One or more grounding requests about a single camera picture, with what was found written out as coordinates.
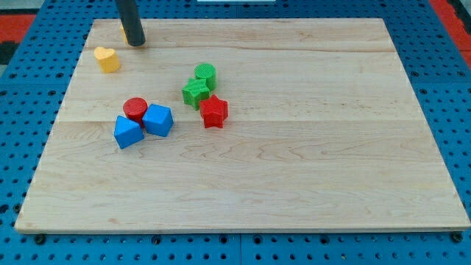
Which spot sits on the yellow hexagon block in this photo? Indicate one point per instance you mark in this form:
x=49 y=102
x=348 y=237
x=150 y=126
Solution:
x=124 y=36

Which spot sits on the yellow heart block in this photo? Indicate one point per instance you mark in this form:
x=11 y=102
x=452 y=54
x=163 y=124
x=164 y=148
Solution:
x=107 y=59

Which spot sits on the red star block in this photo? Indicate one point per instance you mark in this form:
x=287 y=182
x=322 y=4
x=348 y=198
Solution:
x=214 y=111

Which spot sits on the green star block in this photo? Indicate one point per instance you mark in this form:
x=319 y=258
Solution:
x=194 y=92

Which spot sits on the green cylinder block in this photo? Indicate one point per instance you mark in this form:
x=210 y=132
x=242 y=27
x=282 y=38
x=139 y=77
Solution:
x=207 y=72

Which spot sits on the blue cube block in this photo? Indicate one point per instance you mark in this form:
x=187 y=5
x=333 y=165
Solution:
x=158 y=120

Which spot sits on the light wooden board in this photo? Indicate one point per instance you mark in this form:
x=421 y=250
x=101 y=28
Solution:
x=324 y=134

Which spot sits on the red cylinder block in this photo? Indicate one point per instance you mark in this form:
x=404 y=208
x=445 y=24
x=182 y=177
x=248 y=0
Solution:
x=135 y=109

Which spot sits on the blue triangle block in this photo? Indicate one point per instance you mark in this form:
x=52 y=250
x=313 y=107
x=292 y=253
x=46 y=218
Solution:
x=127 y=132

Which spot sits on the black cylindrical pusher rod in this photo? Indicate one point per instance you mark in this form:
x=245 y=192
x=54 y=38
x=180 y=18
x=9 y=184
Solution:
x=131 y=22

